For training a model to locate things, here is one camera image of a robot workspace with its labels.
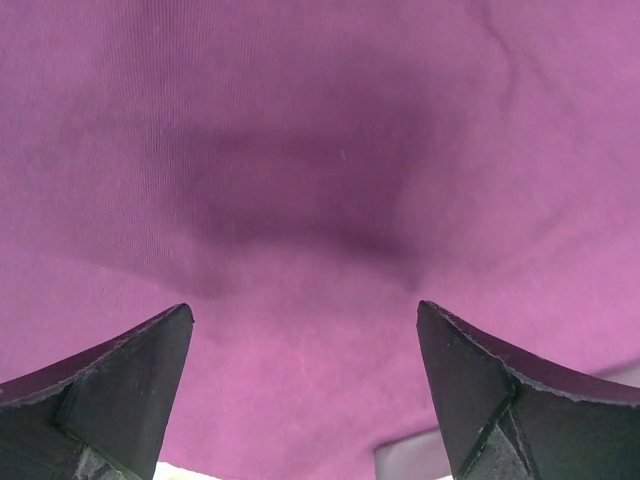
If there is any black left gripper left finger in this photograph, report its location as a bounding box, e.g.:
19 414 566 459
1 304 193 479

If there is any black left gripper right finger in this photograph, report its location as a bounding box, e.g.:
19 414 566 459
417 301 639 479

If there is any purple cloth mat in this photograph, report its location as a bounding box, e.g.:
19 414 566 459
1 1 639 479

